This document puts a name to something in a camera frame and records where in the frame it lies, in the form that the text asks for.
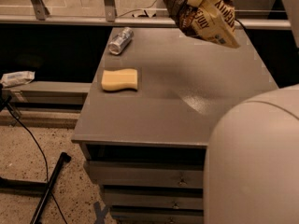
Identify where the brown chip bag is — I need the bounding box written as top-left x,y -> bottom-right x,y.
163,0 -> 239,49

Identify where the yellow sponge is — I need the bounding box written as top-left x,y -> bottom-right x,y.
101,68 -> 138,91

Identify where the grey drawer cabinet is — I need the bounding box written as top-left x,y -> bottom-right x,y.
72,28 -> 277,224

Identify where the silver drink can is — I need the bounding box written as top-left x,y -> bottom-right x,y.
108,27 -> 134,55

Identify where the black tripod stand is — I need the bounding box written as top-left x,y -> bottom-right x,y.
0,152 -> 71,224

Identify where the metal window railing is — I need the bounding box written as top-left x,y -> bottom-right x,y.
0,0 -> 291,30

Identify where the white wipes packet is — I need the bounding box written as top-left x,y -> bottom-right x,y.
0,71 -> 35,88

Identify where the black cable behind cabinet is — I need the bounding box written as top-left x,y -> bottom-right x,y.
235,18 -> 250,37

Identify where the black floor cable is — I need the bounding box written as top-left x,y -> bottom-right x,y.
0,87 -> 69,224

